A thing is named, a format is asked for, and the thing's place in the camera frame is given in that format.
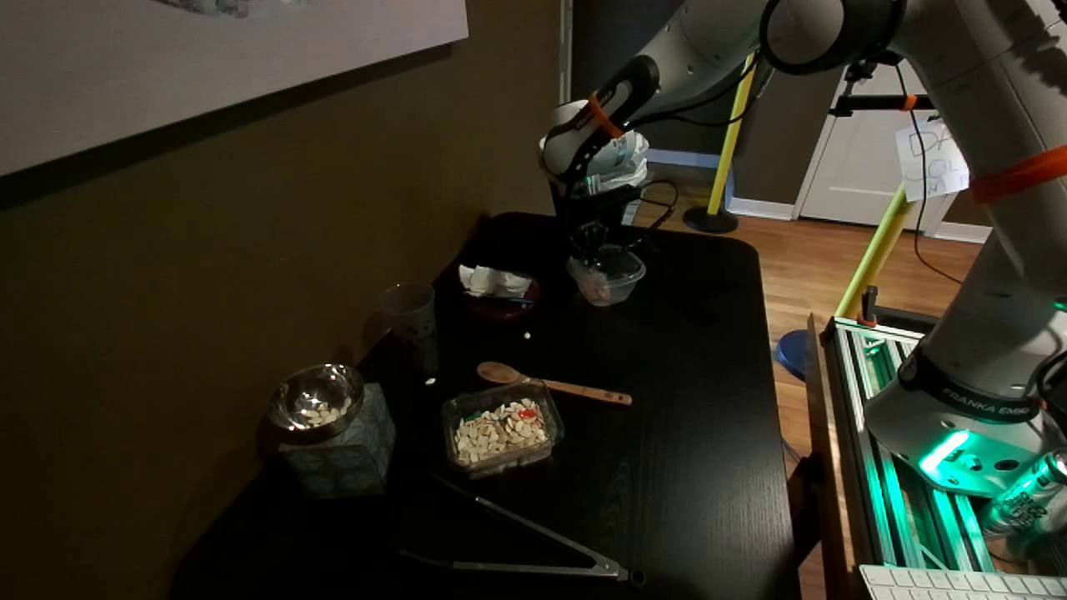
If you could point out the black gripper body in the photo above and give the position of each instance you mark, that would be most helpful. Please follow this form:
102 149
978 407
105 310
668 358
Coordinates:
588 195

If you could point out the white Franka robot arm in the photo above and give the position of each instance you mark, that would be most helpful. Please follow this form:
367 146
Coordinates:
978 220

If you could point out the clear plastic bowl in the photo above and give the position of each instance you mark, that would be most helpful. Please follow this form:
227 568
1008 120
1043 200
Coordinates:
607 280

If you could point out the dark bowl with white contents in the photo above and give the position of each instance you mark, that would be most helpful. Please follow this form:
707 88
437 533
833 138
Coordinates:
506 309

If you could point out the small metal bowl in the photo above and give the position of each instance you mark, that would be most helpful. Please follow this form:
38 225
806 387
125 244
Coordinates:
311 398

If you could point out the trash bin with white bag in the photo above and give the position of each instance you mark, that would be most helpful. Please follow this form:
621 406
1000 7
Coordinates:
621 169

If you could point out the white crumpled paper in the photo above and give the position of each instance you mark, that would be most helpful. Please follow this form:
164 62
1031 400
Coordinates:
495 280

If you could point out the yellow pole with base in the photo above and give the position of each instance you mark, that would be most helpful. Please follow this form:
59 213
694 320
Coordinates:
727 146

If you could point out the wooden spoon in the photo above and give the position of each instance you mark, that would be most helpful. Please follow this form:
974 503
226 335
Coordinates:
554 384

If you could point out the dark glass cup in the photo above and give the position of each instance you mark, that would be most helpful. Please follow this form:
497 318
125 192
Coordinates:
406 327

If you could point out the clear container with food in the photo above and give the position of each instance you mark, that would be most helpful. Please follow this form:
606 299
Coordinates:
503 434

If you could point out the blue round object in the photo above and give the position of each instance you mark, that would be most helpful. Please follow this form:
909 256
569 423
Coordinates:
796 354

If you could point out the white door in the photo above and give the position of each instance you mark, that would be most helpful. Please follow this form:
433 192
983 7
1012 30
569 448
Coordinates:
862 169

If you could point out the yellow-green pole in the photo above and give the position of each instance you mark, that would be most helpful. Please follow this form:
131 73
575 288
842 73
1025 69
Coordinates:
874 252

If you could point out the metal tongs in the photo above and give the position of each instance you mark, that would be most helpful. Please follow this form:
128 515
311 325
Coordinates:
536 534

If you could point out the white paper sheet on door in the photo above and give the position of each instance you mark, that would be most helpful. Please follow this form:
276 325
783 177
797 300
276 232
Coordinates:
933 163

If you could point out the white keypad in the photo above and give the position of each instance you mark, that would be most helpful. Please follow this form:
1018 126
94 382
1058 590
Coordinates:
955 586

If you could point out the black tripod mount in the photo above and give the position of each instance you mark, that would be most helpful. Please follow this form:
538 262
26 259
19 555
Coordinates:
877 88

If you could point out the aluminium robot stand frame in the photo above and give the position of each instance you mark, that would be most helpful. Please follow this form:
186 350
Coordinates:
900 467

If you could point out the framed wall picture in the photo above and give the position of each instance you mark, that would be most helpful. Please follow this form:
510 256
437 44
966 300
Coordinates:
168 69

